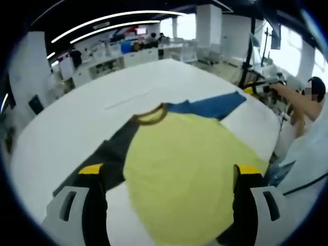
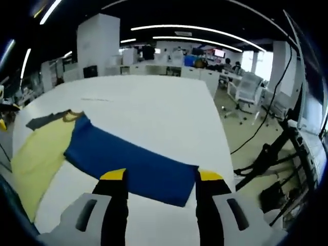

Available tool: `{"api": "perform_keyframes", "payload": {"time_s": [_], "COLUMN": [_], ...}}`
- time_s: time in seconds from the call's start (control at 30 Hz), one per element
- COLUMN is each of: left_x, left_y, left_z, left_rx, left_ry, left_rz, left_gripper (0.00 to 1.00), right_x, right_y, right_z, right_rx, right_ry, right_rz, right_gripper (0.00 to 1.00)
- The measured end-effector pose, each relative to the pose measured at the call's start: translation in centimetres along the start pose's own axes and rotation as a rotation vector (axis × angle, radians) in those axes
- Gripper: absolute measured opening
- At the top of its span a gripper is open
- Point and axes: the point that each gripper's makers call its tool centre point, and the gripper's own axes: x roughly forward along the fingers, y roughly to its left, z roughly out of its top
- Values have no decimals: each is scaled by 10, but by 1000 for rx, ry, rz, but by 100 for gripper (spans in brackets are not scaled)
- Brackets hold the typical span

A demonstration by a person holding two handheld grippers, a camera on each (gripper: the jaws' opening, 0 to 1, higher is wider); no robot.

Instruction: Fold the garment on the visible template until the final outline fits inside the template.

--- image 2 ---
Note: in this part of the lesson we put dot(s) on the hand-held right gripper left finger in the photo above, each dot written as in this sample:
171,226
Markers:
112,189

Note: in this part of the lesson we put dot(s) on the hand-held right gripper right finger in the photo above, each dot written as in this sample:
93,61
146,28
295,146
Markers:
205,194

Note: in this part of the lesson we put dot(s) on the yellow blue black garment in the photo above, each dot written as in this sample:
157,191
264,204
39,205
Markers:
128,159

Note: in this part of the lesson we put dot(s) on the black equipment box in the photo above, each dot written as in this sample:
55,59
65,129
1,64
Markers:
273,197

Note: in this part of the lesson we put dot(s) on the black equipment stand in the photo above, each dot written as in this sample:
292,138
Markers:
266,153

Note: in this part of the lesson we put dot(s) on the black panel on pillar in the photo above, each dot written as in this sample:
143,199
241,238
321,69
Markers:
90,71

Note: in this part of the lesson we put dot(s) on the white square pillar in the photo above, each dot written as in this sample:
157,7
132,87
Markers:
98,43

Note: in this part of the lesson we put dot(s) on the white office chair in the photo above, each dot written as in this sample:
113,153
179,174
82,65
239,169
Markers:
278,102
247,87

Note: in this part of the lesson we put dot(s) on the white cabinet row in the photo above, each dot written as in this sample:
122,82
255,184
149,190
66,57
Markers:
192,73

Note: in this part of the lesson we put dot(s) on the white rolling board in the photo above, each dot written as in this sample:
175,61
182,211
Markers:
129,56

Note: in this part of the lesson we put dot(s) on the blue storage bin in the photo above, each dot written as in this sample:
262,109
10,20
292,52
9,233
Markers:
190,61

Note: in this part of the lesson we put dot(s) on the short ceiling light strip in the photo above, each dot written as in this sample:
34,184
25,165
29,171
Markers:
179,38

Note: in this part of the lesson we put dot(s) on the long ceiling light strip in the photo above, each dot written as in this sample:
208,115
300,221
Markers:
166,25

